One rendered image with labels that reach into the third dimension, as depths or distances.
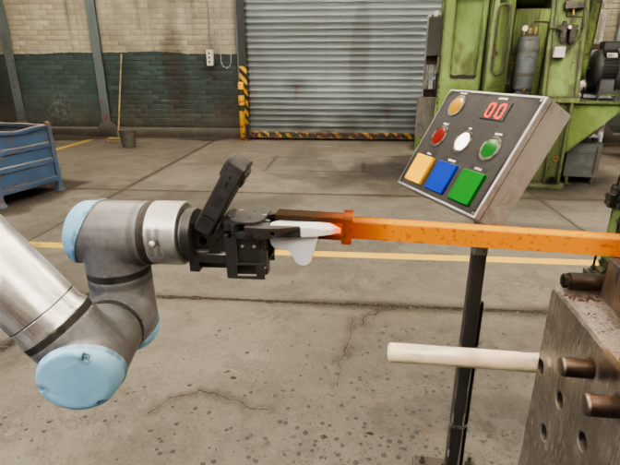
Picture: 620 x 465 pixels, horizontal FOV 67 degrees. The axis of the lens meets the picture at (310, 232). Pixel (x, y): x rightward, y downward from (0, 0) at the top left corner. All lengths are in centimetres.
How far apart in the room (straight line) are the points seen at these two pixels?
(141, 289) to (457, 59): 501
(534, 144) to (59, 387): 93
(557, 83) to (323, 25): 426
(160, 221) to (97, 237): 9
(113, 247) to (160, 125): 861
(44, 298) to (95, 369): 10
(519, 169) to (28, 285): 89
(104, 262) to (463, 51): 505
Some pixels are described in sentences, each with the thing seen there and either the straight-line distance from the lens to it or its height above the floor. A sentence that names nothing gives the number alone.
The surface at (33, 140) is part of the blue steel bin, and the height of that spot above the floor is 55.
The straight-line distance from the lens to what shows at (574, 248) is 66.
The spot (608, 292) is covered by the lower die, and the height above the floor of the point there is 93.
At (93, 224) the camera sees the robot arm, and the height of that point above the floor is 106.
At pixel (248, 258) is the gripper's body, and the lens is 63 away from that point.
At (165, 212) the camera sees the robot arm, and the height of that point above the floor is 107.
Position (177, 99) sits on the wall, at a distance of 910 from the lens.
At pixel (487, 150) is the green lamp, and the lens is 109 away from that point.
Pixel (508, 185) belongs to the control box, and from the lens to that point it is 105.
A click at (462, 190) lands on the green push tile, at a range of 107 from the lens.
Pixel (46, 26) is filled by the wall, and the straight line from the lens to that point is 1010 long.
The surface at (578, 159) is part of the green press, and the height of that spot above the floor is 27.
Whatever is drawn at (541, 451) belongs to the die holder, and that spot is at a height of 64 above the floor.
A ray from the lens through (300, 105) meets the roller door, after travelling 855.
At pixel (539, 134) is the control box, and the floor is 113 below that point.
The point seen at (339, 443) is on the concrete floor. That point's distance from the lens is 181.
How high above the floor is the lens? 126
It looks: 20 degrees down
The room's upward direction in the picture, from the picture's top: straight up
